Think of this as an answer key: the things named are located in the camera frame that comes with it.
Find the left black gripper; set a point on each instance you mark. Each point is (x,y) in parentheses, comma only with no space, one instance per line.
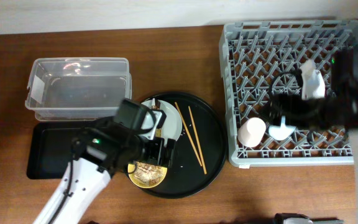
(156,155)

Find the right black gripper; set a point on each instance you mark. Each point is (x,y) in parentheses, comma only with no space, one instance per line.
(293,101)

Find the blue plastic cup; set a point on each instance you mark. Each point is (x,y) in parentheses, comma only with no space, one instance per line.
(282,131)

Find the yellow bowl with food scraps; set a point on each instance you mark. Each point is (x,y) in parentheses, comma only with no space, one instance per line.
(146,176)

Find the pink plastic cup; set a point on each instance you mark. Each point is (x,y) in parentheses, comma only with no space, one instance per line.
(251,132)

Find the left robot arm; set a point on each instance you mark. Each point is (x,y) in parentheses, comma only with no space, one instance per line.
(104,147)

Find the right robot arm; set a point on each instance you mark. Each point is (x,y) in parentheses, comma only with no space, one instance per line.
(340,108)

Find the grey dishwasher rack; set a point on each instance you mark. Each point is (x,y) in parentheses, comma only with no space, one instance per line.
(258,58)

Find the grey round plate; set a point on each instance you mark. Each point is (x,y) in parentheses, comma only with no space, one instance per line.
(172,125)

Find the black round tray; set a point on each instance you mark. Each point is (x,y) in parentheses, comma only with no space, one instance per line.
(186,176)

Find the wooden chopstick left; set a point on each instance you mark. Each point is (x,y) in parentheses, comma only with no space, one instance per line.
(188,133)

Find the brown gold snack wrapper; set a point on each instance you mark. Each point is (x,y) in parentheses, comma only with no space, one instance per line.
(155,106)

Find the black device at bottom edge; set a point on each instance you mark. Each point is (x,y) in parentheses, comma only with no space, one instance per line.
(294,218)

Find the black rectangular tray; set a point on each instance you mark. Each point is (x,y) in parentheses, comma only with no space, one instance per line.
(51,148)

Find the clear plastic bin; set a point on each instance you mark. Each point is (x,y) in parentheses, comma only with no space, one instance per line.
(77,88)

